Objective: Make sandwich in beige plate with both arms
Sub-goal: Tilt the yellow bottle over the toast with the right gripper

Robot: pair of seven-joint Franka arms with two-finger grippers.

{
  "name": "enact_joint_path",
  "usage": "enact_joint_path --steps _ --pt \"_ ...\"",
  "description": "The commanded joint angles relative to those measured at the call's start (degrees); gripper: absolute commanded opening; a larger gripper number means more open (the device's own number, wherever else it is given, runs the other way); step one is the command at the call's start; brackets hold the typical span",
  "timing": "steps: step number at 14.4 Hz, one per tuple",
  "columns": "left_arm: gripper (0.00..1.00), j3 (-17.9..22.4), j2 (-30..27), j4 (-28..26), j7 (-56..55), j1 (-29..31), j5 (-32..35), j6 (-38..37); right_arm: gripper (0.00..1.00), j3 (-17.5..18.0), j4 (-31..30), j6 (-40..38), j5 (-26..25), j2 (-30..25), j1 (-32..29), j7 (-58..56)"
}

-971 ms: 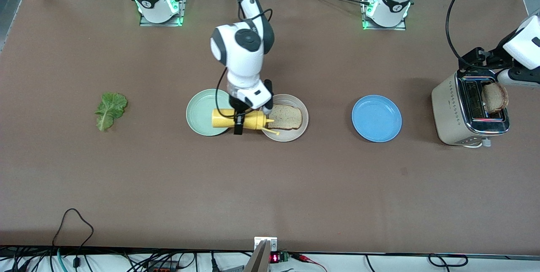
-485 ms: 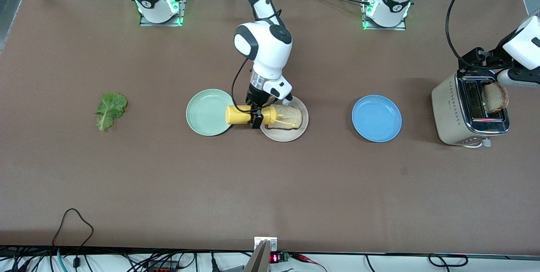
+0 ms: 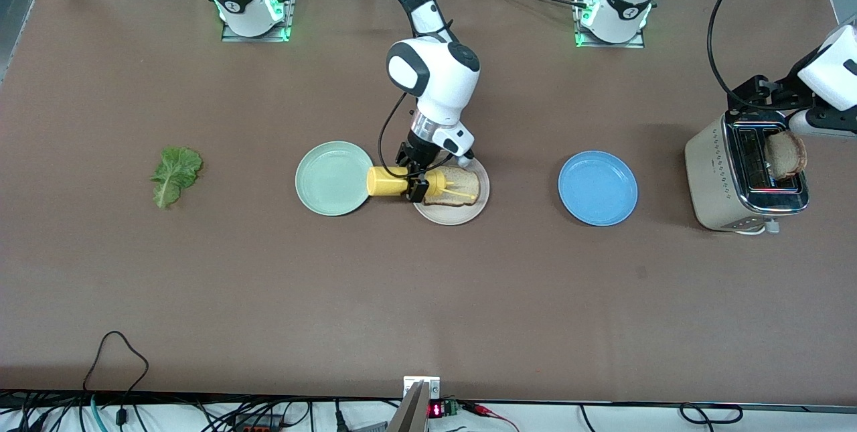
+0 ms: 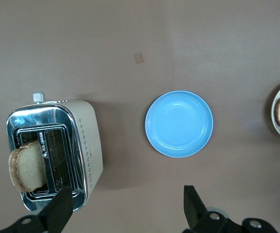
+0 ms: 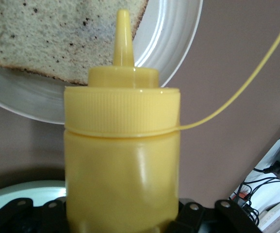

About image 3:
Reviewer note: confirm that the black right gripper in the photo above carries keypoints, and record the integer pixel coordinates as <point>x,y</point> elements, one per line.
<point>422,149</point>

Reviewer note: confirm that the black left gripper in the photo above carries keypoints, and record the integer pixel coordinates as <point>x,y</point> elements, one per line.
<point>782,92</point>

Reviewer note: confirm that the yellow squeeze bottle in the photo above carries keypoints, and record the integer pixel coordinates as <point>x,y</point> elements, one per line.
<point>387,182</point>

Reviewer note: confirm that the brown bread slice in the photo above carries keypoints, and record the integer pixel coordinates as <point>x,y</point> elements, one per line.
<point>785,154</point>
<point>466,177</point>

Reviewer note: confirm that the green lettuce leaf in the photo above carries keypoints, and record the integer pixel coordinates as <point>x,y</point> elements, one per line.
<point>175,174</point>

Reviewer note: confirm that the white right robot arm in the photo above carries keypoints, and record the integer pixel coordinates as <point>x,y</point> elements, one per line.
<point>435,77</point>

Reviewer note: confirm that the beige plate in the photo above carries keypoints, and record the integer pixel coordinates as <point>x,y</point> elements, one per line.
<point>455,215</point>

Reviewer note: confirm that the pale green plate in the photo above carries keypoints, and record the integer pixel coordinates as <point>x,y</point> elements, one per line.
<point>331,177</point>

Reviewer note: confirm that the blue plate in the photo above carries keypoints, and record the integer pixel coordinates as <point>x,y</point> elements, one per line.
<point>598,188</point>

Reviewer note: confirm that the beige chrome toaster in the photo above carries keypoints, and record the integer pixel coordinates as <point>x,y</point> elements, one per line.
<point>710,177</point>

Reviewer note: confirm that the circuit board with red display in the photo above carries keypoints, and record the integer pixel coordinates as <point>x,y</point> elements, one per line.
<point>442,409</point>

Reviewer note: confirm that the red clip lead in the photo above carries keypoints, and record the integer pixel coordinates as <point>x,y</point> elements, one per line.
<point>492,413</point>

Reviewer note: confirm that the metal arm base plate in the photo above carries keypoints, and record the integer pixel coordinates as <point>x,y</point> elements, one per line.
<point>289,10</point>
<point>636,45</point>

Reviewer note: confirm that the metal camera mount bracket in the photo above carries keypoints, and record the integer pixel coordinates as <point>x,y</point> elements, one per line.
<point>422,386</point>

